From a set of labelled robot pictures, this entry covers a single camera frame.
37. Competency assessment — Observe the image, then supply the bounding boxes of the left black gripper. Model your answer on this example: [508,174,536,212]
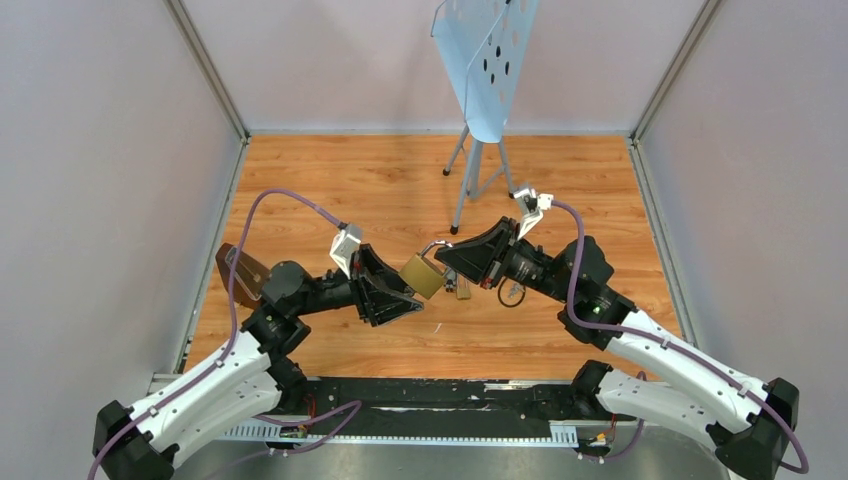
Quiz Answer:
[293,242,424,326]

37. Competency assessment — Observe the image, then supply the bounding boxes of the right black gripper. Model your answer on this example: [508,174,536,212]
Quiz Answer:
[433,217,573,305]

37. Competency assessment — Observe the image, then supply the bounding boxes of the large brass padlock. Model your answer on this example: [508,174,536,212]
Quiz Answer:
[399,240,453,299]

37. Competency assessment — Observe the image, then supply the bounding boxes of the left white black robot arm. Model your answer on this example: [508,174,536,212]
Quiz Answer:
[89,244,423,479]

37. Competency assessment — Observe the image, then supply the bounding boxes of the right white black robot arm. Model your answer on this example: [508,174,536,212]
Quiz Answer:
[435,217,810,479]

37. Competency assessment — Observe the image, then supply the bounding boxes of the light blue music stand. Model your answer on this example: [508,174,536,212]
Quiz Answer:
[430,0,539,235]

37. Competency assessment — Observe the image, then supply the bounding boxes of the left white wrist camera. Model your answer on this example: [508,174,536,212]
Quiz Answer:
[329,222,363,277]

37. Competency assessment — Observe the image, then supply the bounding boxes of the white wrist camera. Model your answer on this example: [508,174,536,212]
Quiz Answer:
[329,222,363,277]
[512,184,554,240]

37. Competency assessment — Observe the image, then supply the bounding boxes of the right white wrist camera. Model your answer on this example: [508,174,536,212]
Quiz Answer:
[512,184,554,240]

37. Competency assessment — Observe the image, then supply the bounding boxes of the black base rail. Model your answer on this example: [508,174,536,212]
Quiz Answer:
[274,377,612,426]

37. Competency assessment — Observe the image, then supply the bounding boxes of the white slotted cable duct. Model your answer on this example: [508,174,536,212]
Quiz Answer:
[220,412,578,448]

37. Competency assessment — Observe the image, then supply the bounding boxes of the aluminium frame post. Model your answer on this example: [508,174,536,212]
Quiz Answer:
[164,0,251,145]

